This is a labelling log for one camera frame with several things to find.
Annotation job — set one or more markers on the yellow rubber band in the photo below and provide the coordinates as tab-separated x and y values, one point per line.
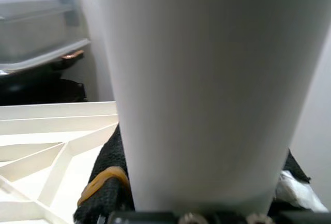
94	185

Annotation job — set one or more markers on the white plastic table top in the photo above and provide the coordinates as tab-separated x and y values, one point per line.
51	169

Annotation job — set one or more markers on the clear plastic storage container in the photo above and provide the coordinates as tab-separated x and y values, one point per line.
33	27

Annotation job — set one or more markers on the white plastic table leg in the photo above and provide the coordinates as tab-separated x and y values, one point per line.
207	79

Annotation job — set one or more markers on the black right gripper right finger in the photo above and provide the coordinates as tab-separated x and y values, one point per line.
292	164

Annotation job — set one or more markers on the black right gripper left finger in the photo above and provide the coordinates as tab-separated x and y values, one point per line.
108	193

